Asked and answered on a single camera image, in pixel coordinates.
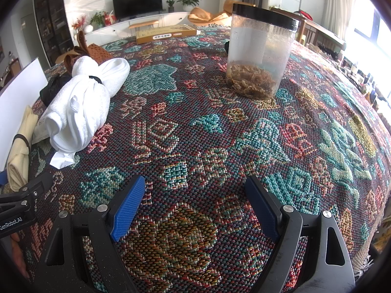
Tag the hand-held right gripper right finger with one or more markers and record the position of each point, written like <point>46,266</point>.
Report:
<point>262,207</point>

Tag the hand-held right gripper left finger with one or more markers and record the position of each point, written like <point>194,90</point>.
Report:
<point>128,207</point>

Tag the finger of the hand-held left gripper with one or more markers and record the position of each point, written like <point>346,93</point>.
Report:
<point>39,184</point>
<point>3,178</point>

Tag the cream cloth roll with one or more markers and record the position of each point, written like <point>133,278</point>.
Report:
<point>20,155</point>

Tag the white box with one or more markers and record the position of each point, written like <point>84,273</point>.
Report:
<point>18,110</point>

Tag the white towel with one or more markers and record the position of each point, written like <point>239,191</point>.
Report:
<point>82,103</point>

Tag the black cloth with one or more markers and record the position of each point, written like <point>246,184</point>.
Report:
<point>53,88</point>

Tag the brown cloth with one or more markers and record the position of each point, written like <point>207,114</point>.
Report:
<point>94,52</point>

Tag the small black bag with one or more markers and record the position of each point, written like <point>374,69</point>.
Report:
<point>227,46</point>

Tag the person's left hand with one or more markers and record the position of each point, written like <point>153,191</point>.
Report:
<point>20,255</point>

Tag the flat printed packet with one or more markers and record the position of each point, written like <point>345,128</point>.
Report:
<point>41,129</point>

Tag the patterned woven blanket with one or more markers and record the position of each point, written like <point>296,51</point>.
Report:
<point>198,146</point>

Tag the cardboard box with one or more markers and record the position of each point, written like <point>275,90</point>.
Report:
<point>62,58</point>

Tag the clear jar black lid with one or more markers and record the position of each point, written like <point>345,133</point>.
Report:
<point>259,55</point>

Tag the cluster of bottles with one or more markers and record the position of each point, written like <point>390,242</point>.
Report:
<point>363,79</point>

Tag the white round vase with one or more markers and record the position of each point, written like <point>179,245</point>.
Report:
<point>88,29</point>

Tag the red flower bouquet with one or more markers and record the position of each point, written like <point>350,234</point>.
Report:
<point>78,23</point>

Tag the dark display cabinet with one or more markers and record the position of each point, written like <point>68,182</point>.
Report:
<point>50,18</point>

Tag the bushy green potted plant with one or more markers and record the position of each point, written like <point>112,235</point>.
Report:
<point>97,19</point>

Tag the white television cabinet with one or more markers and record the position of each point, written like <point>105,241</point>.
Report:
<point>122,29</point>

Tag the yellow flat box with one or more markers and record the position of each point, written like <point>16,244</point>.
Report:
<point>166,34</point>

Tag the red gift box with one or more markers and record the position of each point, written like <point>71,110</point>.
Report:
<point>110,19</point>

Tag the wooden hairpin-leg bench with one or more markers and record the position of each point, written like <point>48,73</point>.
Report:
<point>143,23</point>

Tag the window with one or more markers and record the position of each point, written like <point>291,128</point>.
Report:
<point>375,52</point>

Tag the red cloth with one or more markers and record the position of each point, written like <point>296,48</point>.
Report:
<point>306,14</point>

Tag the orange lounge chair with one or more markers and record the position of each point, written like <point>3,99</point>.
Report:
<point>207,15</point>

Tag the black television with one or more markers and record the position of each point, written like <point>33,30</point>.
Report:
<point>137,3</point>

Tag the small potted plant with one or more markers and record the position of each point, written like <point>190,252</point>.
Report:
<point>170,6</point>

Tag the white curtain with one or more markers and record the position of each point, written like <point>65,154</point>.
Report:
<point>333,6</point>

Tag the large potted plant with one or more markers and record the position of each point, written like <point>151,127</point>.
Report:
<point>189,0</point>

